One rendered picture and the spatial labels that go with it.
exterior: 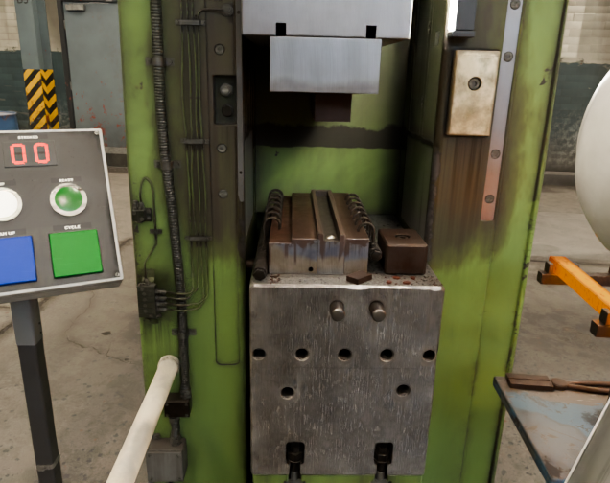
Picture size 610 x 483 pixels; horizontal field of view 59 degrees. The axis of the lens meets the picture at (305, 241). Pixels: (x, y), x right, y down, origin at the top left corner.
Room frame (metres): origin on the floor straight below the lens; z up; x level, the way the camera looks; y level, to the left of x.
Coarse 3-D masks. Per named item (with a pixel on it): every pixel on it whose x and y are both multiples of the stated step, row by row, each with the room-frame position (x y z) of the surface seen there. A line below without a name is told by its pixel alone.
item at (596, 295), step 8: (552, 256) 0.97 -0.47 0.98; (560, 256) 0.97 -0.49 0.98; (560, 264) 0.92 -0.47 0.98; (568, 264) 0.92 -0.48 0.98; (560, 272) 0.91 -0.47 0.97; (568, 272) 0.88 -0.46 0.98; (576, 272) 0.88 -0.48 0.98; (584, 272) 0.88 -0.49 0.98; (568, 280) 0.88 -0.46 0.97; (576, 280) 0.85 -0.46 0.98; (584, 280) 0.84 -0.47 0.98; (592, 280) 0.84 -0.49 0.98; (576, 288) 0.84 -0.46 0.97; (584, 288) 0.82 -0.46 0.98; (592, 288) 0.81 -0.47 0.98; (600, 288) 0.81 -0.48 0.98; (584, 296) 0.81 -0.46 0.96; (592, 296) 0.79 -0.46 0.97; (600, 296) 0.78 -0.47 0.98; (608, 296) 0.78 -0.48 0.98; (592, 304) 0.78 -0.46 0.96; (600, 304) 0.76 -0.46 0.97; (608, 304) 0.75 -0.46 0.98
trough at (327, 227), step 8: (320, 192) 1.41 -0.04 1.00; (320, 200) 1.36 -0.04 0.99; (328, 200) 1.35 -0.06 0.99; (320, 208) 1.28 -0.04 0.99; (328, 208) 1.28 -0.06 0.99; (320, 216) 1.20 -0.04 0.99; (328, 216) 1.21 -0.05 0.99; (328, 224) 1.13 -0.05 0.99; (336, 224) 1.11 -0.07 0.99; (328, 232) 1.07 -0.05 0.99; (336, 232) 1.07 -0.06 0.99; (328, 240) 1.02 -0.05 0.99; (336, 240) 1.02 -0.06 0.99
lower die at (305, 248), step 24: (312, 192) 1.40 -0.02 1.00; (288, 216) 1.22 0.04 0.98; (312, 216) 1.19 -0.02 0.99; (336, 216) 1.15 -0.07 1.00; (288, 240) 1.03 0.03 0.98; (312, 240) 1.01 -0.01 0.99; (360, 240) 1.02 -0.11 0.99; (288, 264) 1.01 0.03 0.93; (312, 264) 1.01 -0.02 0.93; (336, 264) 1.01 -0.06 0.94; (360, 264) 1.02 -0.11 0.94
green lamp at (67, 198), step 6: (60, 192) 0.88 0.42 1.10; (66, 192) 0.89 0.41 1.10; (72, 192) 0.89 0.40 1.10; (78, 192) 0.90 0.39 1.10; (60, 198) 0.88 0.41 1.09; (66, 198) 0.88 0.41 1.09; (72, 198) 0.89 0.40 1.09; (78, 198) 0.89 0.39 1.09; (60, 204) 0.87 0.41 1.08; (66, 204) 0.88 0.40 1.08; (72, 204) 0.88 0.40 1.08; (78, 204) 0.88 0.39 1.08; (66, 210) 0.87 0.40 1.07; (72, 210) 0.88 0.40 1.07
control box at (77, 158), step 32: (96, 128) 0.97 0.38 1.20; (0, 160) 0.88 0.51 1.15; (32, 160) 0.89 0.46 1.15; (64, 160) 0.92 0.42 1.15; (96, 160) 0.94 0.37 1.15; (32, 192) 0.87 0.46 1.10; (96, 192) 0.91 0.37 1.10; (0, 224) 0.82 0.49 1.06; (32, 224) 0.84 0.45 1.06; (64, 224) 0.86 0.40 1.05; (96, 224) 0.88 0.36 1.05; (0, 288) 0.77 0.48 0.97; (32, 288) 0.79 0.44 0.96; (64, 288) 0.82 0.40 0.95; (96, 288) 0.88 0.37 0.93
